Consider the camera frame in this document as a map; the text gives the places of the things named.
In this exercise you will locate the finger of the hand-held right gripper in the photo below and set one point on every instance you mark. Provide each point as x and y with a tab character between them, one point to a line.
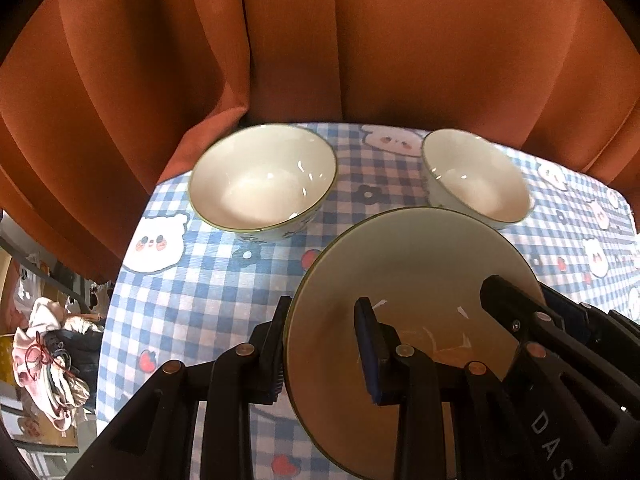
515	310
585	317

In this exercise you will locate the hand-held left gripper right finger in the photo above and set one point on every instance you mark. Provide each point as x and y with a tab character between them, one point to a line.
369	355

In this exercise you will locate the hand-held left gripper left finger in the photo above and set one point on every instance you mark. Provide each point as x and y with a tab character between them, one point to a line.
267	360

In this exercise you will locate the blue patterned white bowl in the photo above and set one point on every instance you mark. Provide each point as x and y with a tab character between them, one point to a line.
260	185
475	185
400	260

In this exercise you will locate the blue checked tablecloth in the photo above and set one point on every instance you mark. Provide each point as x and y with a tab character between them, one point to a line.
210	285

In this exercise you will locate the pink clothes pile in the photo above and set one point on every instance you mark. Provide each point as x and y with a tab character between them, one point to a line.
47	360

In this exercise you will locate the cardboard box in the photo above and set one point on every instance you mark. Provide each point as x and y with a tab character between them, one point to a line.
55	435

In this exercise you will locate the orange curtain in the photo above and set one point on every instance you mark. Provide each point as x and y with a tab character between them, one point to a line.
320	40

